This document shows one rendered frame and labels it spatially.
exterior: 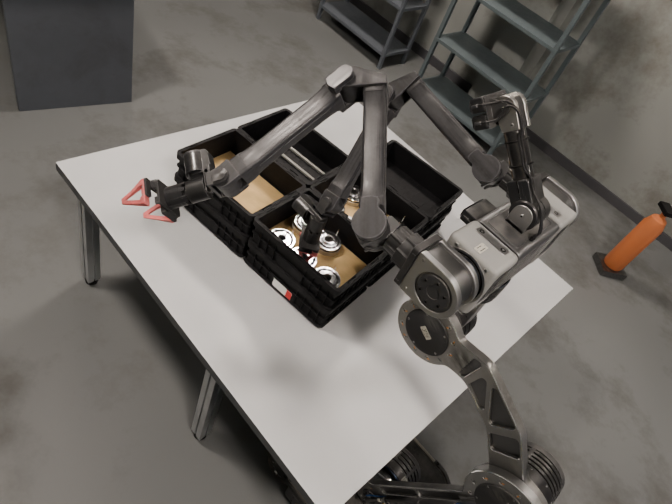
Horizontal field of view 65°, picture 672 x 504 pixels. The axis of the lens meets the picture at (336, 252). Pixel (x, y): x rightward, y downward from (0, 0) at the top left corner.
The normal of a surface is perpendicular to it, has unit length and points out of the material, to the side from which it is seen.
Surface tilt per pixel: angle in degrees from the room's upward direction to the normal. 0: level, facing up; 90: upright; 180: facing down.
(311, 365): 0
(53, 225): 0
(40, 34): 90
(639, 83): 90
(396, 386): 0
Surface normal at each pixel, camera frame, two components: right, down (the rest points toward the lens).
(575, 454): 0.29, -0.65
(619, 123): -0.70, 0.36
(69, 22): 0.53, 0.72
